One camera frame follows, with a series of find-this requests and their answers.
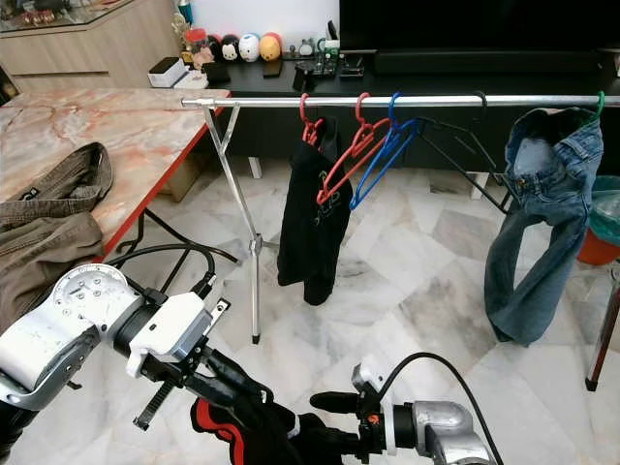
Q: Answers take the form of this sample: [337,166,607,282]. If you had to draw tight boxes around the red plastic hanger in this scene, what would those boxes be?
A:
[316,92,393,206]
[298,93,326,146]

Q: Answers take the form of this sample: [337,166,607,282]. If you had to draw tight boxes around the blue denim jeans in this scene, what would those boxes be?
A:
[484,107,604,347]

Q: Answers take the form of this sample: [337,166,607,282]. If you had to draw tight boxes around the orange marble folding table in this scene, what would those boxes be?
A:
[0,87,233,330]

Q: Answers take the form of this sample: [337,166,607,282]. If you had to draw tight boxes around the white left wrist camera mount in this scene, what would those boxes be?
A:
[126,292,216,377]

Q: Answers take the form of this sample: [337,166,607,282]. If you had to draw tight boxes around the black clip stand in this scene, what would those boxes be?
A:
[293,64,318,90]

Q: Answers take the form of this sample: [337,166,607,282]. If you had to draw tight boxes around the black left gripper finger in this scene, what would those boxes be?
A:
[192,374,258,413]
[205,347,277,400]

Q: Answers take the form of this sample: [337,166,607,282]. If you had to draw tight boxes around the white box black lid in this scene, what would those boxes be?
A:
[147,57,188,89]

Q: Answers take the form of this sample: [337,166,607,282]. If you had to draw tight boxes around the black flat television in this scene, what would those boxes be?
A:
[339,0,620,51]

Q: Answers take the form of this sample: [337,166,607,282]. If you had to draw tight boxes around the black wallet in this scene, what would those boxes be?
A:
[201,62,232,86]

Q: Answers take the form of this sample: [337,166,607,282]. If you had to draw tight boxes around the brown trousers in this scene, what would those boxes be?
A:
[0,142,114,335]

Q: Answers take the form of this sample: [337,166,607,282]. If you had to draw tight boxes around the black shirt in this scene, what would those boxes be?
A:
[276,116,355,306]

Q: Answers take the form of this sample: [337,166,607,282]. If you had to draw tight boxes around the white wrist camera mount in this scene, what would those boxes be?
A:
[126,292,216,377]
[352,356,393,403]

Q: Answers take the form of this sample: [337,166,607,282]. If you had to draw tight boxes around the black tv console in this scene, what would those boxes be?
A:
[179,56,620,175]

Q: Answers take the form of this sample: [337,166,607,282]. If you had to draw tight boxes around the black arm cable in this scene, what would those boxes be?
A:
[378,352,505,465]
[107,242,216,292]

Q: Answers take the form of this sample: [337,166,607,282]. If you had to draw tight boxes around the red lid jar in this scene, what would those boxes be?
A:
[184,28,212,67]

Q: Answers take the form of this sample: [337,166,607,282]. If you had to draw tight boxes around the black white round plush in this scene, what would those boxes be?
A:
[219,35,242,63]

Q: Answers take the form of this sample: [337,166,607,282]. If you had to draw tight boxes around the black plastic hanger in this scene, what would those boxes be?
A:
[412,90,514,214]

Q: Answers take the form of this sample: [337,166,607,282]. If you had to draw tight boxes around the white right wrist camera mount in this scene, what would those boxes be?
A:
[352,356,393,403]

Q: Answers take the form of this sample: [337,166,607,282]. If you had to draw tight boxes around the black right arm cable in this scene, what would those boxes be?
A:
[378,352,505,465]

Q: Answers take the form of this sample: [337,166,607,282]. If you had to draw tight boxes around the black red garment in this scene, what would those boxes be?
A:
[192,395,359,465]

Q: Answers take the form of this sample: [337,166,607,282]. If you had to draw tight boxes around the white blue round plush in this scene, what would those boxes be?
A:
[238,33,262,63]

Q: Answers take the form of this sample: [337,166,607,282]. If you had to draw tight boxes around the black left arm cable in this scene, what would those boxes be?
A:
[107,242,216,292]

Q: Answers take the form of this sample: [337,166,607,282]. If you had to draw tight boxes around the silver metal clothes rack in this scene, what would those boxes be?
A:
[181,91,620,393]

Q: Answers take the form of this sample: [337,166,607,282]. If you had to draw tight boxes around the light wooden cabinet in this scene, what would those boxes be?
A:
[0,0,185,93]

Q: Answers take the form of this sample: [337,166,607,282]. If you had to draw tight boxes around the blue plastic hanger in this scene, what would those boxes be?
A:
[349,92,422,211]

